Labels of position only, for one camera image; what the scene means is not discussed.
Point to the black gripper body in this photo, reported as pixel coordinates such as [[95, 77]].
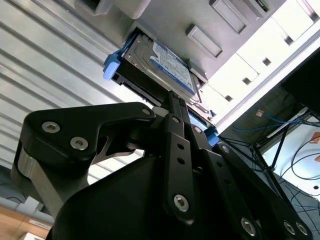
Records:
[[112, 207]]

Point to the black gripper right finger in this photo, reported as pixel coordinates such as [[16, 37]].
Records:
[[222, 172]]

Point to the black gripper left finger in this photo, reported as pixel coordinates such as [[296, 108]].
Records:
[[62, 140]]

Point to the hard disk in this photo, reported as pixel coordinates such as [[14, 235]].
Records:
[[170, 67]]

